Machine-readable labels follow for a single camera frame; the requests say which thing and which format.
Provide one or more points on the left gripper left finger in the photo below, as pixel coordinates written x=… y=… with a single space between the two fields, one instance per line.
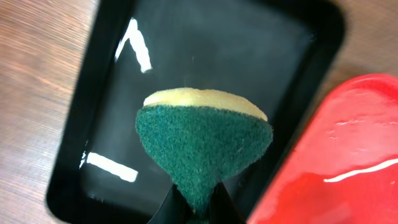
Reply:
x=174 y=209

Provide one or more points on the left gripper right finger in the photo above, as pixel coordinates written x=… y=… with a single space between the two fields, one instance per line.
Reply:
x=221 y=208

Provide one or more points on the yellow green sponge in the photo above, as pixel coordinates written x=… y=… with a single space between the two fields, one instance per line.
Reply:
x=201 y=138

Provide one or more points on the red plastic tray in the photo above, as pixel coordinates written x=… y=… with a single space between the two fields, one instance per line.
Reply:
x=344 y=167

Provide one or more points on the black water basin tray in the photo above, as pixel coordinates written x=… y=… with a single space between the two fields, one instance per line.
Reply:
x=274 y=53

